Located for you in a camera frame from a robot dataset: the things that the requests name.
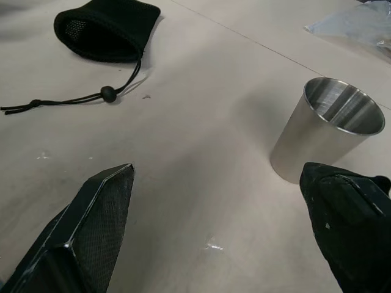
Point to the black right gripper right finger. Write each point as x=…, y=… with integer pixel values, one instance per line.
x=348, y=226

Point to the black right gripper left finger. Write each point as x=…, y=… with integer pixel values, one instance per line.
x=91, y=219

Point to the clear plastic bag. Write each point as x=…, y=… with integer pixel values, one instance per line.
x=354, y=29

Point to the stainless steel cup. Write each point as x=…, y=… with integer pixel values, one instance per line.
x=311, y=143

